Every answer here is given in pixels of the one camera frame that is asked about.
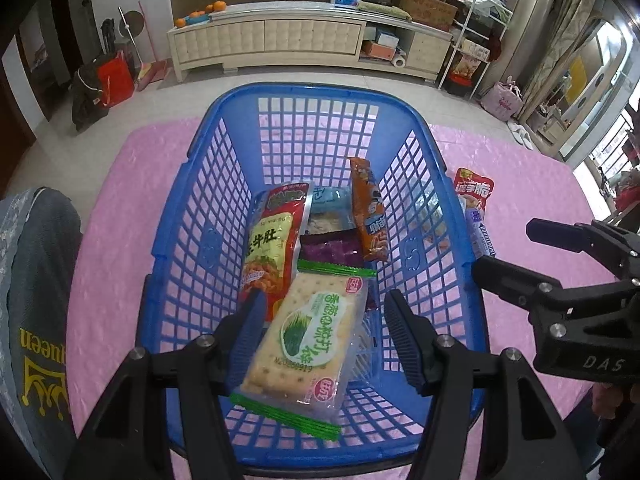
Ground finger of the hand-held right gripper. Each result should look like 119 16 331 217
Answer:
526 217 640 281
472 256 566 311

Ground red paper bag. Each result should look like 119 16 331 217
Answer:
96 50 136 108

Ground green cracker packet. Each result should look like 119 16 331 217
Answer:
229 259 378 442

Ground orange box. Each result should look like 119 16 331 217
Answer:
361 40 398 60

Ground white metal rack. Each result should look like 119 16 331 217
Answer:
440 0 513 98

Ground person's dark trousers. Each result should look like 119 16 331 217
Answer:
560 385 640 480

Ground purple snack packet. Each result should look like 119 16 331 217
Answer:
299 229 378 311

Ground black bag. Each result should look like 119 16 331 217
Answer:
70 57 108 133

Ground blue wafer packet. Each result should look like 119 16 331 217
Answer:
465 207 498 261

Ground cream TV cabinet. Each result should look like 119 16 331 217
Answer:
166 1 454 84

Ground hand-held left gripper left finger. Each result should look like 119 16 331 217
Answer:
62 290 268 480

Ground silver refrigerator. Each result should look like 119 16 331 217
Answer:
500 0 571 96

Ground pink shopping bag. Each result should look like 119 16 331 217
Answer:
480 80 525 121

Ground person's grey printed clothing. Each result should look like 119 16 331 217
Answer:
0 187 83 480

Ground orange biscuit packet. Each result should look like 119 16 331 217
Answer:
348 156 391 262

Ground yellow and red snack packet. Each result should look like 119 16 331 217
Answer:
239 180 313 323

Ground light blue snack bag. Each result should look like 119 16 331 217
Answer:
304 185 357 235

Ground cardboard box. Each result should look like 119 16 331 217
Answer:
397 0 458 31

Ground broom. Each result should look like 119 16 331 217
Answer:
136 2 171 91

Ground pink tablecloth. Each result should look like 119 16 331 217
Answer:
65 117 640 480

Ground white pole stand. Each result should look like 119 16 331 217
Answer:
117 6 146 81

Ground green cushion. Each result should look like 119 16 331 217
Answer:
357 1 413 22

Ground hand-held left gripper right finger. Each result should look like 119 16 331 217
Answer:
382 289 586 480

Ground person's right hand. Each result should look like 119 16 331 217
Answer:
592 385 640 418

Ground blue plastic basket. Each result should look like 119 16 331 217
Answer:
137 82 491 466

